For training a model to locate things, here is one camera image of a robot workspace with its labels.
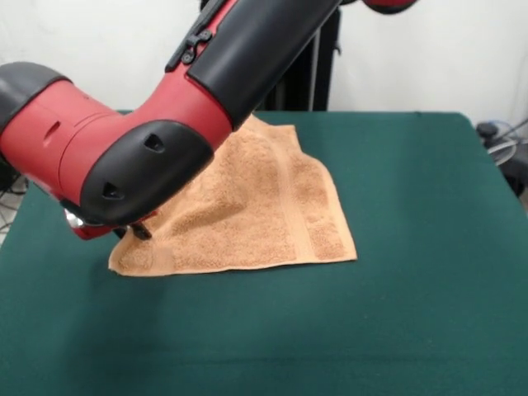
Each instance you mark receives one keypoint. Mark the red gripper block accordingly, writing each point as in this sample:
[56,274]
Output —
[99,232]

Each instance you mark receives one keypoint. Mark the tan terry towel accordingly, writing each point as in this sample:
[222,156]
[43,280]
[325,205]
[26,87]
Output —
[255,214]

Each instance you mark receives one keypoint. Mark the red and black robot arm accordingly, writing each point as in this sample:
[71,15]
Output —
[123,144]

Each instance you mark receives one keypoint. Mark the dark green table cloth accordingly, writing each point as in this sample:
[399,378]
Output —
[371,309]

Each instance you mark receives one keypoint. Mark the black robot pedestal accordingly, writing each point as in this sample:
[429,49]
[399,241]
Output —
[305,82]

